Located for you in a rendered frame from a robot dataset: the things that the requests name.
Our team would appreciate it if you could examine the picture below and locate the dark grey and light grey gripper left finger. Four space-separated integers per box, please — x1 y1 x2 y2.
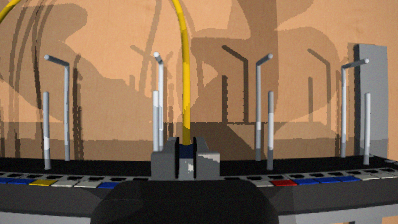
151 137 180 181

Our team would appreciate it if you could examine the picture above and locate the white and blue cable plug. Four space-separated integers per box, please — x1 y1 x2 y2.
179 144 194 181

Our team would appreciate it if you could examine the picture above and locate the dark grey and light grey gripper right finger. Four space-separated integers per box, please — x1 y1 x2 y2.
193 137 220 180

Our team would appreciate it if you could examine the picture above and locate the yellow cable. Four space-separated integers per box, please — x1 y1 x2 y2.
0 0 190 145

